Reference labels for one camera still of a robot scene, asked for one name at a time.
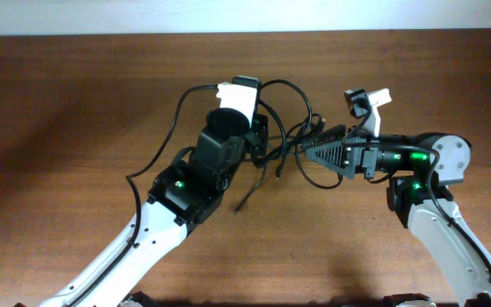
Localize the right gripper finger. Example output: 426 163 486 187
303 142 356 179
301 125 347 148

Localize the black cable bundle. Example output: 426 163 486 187
233 78 344 213

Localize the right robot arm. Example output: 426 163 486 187
301 88 491 306

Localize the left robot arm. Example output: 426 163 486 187
42 76 266 306

